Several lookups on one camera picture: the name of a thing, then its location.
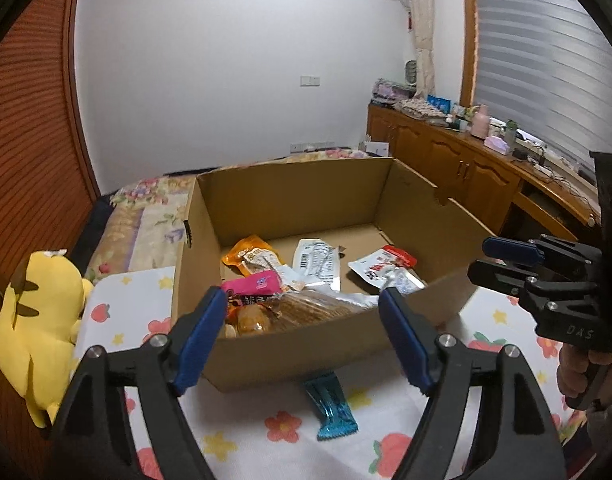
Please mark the pink chicken leg packet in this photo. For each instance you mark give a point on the pink chicken leg packet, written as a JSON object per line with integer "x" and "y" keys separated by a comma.
{"x": 253, "y": 284}

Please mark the flower and strawberry printed tablecloth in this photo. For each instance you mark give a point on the flower and strawberry printed tablecloth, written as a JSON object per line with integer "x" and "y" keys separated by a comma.
{"x": 236, "y": 410}

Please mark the person's right hand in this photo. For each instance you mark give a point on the person's right hand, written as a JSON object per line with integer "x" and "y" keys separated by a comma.
{"x": 571, "y": 370}

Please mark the teal candy packet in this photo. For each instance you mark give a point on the teal candy packet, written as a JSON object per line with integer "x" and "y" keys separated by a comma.
{"x": 331, "y": 407}

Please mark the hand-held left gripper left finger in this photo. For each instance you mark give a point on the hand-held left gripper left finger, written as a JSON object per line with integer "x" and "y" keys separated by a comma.
{"x": 201, "y": 340}

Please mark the white wall switch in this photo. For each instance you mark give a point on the white wall switch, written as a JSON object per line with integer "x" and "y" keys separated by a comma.
{"x": 310, "y": 80}

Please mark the small grey fan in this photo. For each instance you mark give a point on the small grey fan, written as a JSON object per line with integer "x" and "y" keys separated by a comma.
{"x": 411, "y": 72}

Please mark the stack of folded fabric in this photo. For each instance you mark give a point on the stack of folded fabric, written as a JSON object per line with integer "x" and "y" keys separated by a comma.
{"x": 391, "y": 92}

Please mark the patterned curtain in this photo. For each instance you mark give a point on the patterned curtain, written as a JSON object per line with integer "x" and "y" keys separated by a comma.
{"x": 421, "y": 20}

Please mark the brown cake packet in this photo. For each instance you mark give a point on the brown cake packet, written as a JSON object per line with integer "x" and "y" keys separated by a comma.
{"x": 316, "y": 310}

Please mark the yellow plush toy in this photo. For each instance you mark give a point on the yellow plush toy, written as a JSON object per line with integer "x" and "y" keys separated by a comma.
{"x": 31, "y": 340}

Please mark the brown cardboard box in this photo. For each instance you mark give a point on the brown cardboard box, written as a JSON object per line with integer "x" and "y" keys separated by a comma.
{"x": 296, "y": 200}

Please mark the silver and red snack packet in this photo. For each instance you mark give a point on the silver and red snack packet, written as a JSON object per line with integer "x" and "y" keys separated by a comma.
{"x": 381, "y": 267}

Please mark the wooden wardrobe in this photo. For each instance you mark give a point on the wooden wardrobe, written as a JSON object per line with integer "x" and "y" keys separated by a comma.
{"x": 31, "y": 110}

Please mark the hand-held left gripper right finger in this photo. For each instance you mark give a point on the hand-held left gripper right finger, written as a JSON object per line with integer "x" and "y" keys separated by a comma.
{"x": 406, "y": 345}

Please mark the window blinds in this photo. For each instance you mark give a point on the window blinds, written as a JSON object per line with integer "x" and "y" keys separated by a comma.
{"x": 536, "y": 60}

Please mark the blue box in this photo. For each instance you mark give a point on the blue box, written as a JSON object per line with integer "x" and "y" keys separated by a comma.
{"x": 438, "y": 104}

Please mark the pink tissue box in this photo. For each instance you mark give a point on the pink tissue box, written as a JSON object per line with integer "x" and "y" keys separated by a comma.
{"x": 497, "y": 145}

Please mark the pink bottle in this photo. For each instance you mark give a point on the pink bottle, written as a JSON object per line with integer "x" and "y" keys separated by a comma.
{"x": 479, "y": 125}

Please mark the wooden cabinet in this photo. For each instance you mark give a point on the wooden cabinet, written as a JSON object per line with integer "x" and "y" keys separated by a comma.
{"x": 436, "y": 155}

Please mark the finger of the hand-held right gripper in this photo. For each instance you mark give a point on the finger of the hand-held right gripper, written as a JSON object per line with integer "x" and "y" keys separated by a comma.
{"x": 496, "y": 275}
{"x": 511, "y": 249}

